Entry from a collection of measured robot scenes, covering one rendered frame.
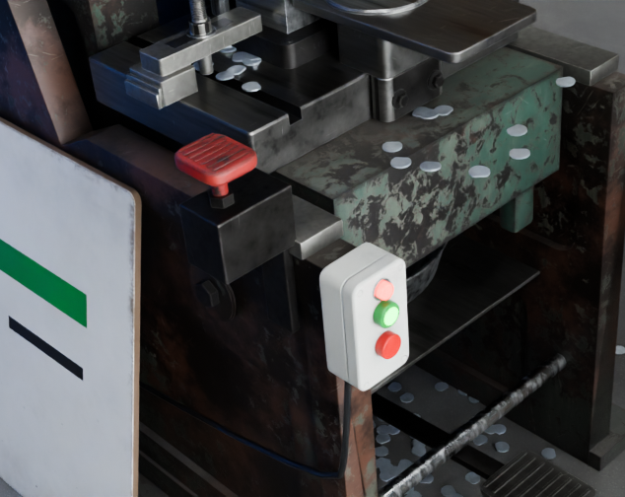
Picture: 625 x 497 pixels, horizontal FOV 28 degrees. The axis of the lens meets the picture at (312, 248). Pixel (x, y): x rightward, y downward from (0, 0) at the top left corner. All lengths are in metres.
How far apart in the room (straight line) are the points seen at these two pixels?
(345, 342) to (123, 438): 0.49
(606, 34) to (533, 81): 1.65
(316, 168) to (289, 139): 0.04
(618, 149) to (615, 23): 1.63
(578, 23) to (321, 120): 1.89
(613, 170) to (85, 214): 0.66
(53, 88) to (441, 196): 0.50
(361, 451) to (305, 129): 0.37
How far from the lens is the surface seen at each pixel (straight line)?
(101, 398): 1.66
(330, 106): 1.38
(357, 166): 1.35
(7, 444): 1.94
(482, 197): 1.50
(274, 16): 1.45
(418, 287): 1.61
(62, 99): 1.59
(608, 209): 1.63
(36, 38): 1.57
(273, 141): 1.33
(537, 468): 1.67
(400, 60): 1.40
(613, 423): 1.94
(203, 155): 1.16
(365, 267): 1.22
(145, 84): 1.39
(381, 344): 1.25
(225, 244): 1.18
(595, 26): 3.20
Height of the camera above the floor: 1.33
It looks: 34 degrees down
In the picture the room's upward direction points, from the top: 5 degrees counter-clockwise
